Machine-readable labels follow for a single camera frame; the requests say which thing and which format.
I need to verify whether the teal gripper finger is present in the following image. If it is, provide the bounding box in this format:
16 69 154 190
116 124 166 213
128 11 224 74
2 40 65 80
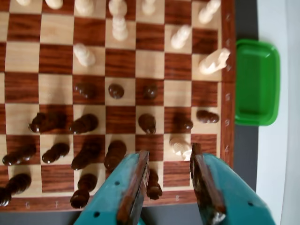
190 142 277 225
75 150 150 225

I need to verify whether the light wooden chess bishop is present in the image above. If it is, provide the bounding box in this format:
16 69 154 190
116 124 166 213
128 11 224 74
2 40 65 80
169 136 193 162

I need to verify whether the dark wooden chess rook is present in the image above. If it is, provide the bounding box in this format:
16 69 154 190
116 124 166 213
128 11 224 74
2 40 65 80
145 168 163 200
70 173 98 209

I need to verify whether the dark wooden chess queen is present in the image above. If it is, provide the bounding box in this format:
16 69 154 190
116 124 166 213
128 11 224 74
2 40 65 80
103 140 128 172

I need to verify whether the dark wooden chess knight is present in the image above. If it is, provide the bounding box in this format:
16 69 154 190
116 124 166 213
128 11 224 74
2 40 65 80
28 112 68 134
137 113 157 135

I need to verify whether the light wooden chess knight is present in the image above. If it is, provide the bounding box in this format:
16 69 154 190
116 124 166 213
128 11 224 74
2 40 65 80
198 47 232 75

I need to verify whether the wooden chess board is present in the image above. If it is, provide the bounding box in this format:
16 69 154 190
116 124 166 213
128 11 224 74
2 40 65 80
0 0 236 213

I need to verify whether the green plastic tray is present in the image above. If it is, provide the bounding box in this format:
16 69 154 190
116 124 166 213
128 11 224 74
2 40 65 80
234 39 281 127

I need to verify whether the white pawn centre right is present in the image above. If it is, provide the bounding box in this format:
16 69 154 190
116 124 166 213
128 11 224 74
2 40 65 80
108 0 128 16

